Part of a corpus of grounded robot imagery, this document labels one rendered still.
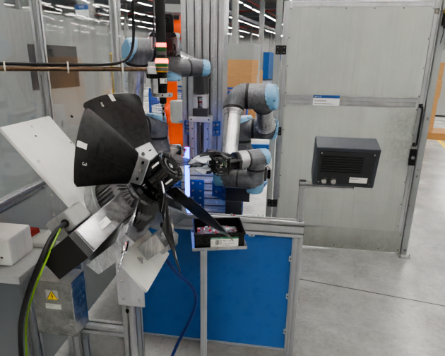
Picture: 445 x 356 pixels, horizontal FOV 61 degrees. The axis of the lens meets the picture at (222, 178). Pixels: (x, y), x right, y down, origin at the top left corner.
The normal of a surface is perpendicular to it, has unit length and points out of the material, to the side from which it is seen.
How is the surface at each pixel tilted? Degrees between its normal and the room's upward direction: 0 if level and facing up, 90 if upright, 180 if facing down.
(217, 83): 90
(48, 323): 90
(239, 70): 90
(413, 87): 90
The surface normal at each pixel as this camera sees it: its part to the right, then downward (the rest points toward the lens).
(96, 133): 0.84, -0.10
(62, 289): -0.15, 0.29
